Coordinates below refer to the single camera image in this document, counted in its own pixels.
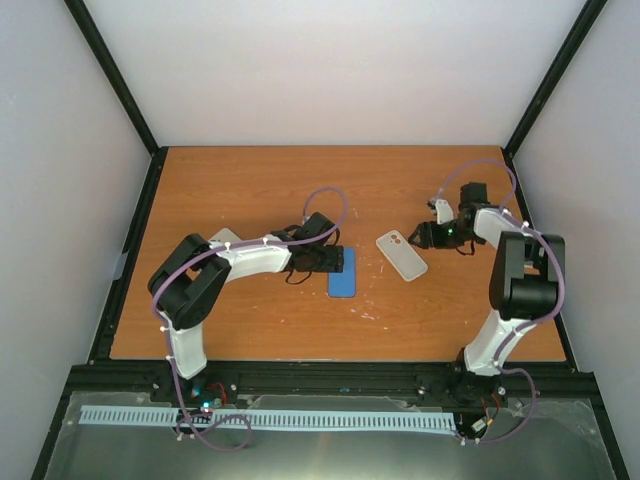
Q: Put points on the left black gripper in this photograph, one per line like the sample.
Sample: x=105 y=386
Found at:
x=333 y=262

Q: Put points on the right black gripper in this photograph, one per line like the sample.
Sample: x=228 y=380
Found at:
x=429 y=237

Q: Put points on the black smartphone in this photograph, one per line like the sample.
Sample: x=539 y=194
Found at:
x=343 y=284

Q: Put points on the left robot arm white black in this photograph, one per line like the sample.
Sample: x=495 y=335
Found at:
x=188 y=283

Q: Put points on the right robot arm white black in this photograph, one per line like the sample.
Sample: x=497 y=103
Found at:
x=526 y=287

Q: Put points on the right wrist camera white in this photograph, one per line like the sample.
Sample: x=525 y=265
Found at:
x=442 y=210

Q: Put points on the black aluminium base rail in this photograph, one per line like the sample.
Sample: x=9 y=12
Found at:
x=418 y=384

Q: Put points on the light blue slotted cable duct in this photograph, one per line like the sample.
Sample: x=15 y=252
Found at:
x=273 y=420

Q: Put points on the black right frame post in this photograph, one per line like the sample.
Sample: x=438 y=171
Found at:
x=570 y=46

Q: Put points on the black frame post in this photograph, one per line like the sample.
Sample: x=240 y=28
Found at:
x=570 y=46
x=100 y=50

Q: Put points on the black left frame post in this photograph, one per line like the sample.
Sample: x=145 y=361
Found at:
x=100 y=50

